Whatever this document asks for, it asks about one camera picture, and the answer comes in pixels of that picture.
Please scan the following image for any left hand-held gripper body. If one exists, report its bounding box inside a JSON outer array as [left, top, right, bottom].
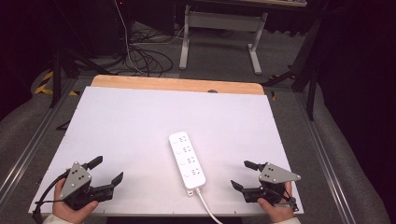
[[59, 161, 114, 211]]

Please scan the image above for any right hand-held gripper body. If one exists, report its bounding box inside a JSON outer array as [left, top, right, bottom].
[[242, 161, 303, 207]]

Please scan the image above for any person's left hand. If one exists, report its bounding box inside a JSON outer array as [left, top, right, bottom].
[[51, 178, 100, 224]]

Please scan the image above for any person's right hand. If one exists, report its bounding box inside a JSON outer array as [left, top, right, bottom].
[[257, 181, 296, 224]]

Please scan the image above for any person's left sleeve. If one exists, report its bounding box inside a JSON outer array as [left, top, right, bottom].
[[41, 214, 85, 224]]

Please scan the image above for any person's sleeve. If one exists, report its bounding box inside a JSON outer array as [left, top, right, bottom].
[[273, 217, 302, 224], [41, 214, 85, 224]]

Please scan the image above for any person's right sleeve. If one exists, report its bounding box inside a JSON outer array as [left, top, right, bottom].
[[273, 217, 302, 224]]

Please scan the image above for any white power strip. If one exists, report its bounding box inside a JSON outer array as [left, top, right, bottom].
[[168, 131, 207, 197]]

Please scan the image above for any white board sheet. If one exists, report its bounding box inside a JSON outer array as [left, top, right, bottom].
[[28, 86, 304, 217]]

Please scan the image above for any yellow black floor tape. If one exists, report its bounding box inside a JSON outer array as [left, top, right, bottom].
[[33, 70, 81, 97]]

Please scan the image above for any black metal stand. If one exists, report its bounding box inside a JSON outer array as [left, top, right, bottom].
[[49, 46, 117, 109], [261, 12, 323, 121]]

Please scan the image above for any dark cabinet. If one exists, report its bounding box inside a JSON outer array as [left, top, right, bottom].
[[88, 0, 135, 61]]

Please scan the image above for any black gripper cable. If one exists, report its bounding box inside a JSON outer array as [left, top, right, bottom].
[[32, 169, 72, 224]]

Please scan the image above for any white power strip cable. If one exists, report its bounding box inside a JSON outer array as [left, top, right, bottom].
[[193, 187, 224, 224]]

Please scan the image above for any aluminium floor rail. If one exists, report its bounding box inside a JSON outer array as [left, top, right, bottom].
[[294, 92, 354, 224], [0, 77, 79, 201]]

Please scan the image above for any black floor cable bundle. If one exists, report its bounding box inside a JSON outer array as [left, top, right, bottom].
[[122, 26, 175, 78]]

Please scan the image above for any white floor cable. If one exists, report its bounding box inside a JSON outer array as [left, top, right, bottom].
[[114, 0, 148, 77]]

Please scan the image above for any white table frame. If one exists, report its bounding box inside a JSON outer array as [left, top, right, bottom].
[[178, 0, 308, 76]]

